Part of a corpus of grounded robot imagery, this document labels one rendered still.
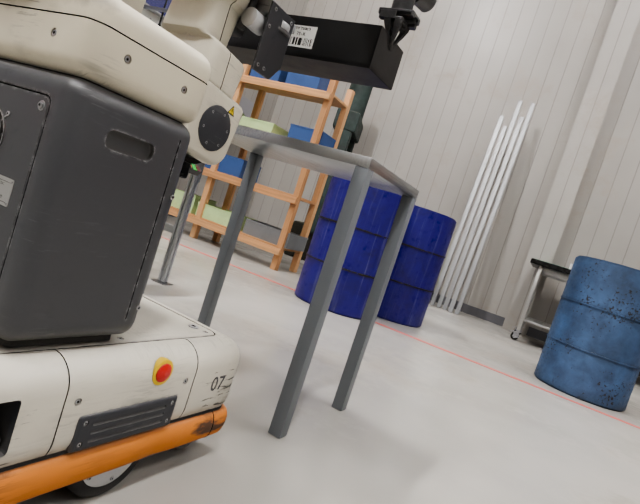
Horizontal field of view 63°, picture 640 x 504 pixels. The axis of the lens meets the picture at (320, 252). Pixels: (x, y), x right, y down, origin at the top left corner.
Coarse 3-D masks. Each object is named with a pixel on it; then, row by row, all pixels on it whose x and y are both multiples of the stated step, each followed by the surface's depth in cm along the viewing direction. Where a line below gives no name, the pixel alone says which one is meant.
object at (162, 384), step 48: (144, 336) 101; (192, 336) 111; (0, 384) 70; (48, 384) 76; (96, 384) 84; (144, 384) 94; (192, 384) 106; (0, 432) 74; (48, 432) 78; (96, 432) 87; (144, 432) 99; (192, 432) 111; (0, 480) 74; (48, 480) 81
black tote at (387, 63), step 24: (312, 24) 142; (336, 24) 138; (360, 24) 135; (240, 48) 154; (288, 48) 145; (312, 48) 141; (336, 48) 138; (360, 48) 135; (384, 48) 137; (312, 72) 156; (336, 72) 147; (360, 72) 140; (384, 72) 141
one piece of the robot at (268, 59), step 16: (272, 0) 121; (240, 16) 121; (256, 16) 116; (272, 16) 119; (288, 16) 124; (240, 32) 122; (256, 32) 120; (272, 32) 121; (288, 32) 126; (272, 48) 123; (256, 64) 120; (272, 64) 125
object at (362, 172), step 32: (256, 160) 203; (288, 160) 188; (320, 160) 154; (352, 160) 139; (352, 192) 138; (416, 192) 174; (352, 224) 139; (224, 256) 206; (384, 256) 176; (320, 288) 140; (384, 288) 177; (320, 320) 140; (352, 352) 178; (288, 384) 141; (352, 384) 179; (288, 416) 142
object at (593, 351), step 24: (576, 264) 370; (600, 264) 350; (576, 288) 361; (600, 288) 347; (624, 288) 339; (576, 312) 356; (600, 312) 344; (624, 312) 339; (552, 336) 370; (576, 336) 352; (600, 336) 343; (624, 336) 339; (552, 360) 362; (576, 360) 349; (600, 360) 342; (624, 360) 341; (552, 384) 357; (576, 384) 347; (600, 384) 342; (624, 384) 343; (624, 408) 350
